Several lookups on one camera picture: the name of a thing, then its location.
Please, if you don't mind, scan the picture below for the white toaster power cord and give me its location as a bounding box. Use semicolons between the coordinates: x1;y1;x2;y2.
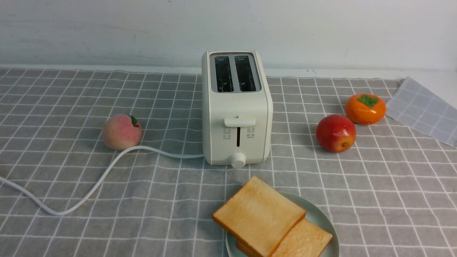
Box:
0;145;205;216

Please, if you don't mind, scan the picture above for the white two-slot toaster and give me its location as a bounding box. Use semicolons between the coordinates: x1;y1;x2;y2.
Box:
201;51;273;169

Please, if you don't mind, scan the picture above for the light green round plate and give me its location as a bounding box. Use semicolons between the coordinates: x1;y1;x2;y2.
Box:
225;191;340;257

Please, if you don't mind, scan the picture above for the toast slice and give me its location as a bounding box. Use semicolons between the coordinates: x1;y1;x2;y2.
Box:
236;218;333;257
212;176;306;257

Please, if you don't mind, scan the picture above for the orange persimmon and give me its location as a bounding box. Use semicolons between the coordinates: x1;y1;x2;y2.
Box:
345;94;387;126

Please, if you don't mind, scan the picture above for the pink peach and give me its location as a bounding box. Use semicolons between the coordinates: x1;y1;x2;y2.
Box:
102;114;143;150

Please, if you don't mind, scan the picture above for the grey checked tablecloth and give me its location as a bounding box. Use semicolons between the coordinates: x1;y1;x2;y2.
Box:
0;68;456;257

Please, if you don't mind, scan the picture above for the red apple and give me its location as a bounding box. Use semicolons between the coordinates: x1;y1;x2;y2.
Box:
316;114;356;153

